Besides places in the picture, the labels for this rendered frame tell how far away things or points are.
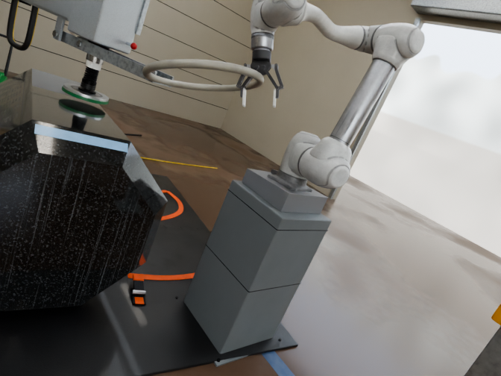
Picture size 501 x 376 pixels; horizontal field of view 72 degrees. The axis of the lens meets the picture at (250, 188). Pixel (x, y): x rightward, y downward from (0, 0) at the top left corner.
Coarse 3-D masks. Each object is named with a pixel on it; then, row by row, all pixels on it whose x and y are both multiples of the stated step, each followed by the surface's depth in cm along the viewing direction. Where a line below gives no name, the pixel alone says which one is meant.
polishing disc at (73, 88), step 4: (64, 84) 168; (68, 84) 171; (72, 84) 176; (68, 88) 165; (72, 88) 167; (76, 88) 171; (72, 92) 164; (76, 92) 164; (80, 92) 166; (84, 92) 170; (96, 92) 182; (84, 96) 165; (88, 96) 166; (92, 96) 168; (96, 96) 171; (100, 96) 175; (104, 96) 179; (96, 100) 169; (100, 100) 171; (104, 100) 173; (108, 100) 179
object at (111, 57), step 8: (56, 32) 167; (64, 32) 170; (64, 40) 170; (72, 40) 167; (80, 40) 165; (80, 48) 165; (88, 48) 163; (96, 48) 160; (96, 56) 161; (104, 56) 158; (112, 56) 156; (120, 56) 154; (120, 64) 154; (128, 64) 152; (136, 64) 150; (144, 64) 162; (136, 72) 150; (152, 72) 146; (160, 72) 158
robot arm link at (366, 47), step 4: (364, 28) 151; (368, 28) 152; (372, 28) 151; (376, 28) 149; (368, 32) 152; (372, 32) 150; (368, 36) 151; (372, 36) 150; (364, 40) 152; (368, 40) 151; (364, 44) 153; (368, 44) 152; (360, 48) 155; (364, 48) 155; (368, 48) 153; (372, 48) 152; (368, 52) 156; (372, 52) 154
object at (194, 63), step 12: (168, 60) 119; (180, 60) 118; (192, 60) 117; (204, 60) 117; (144, 72) 131; (240, 72) 124; (252, 72) 127; (168, 84) 154; (180, 84) 158; (192, 84) 161; (204, 84) 163; (252, 84) 150
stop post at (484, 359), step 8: (496, 312) 77; (496, 320) 77; (496, 336) 78; (488, 344) 79; (496, 344) 78; (488, 352) 79; (496, 352) 78; (480, 360) 80; (488, 360) 78; (496, 360) 77; (472, 368) 81; (480, 368) 79; (488, 368) 78; (496, 368) 77
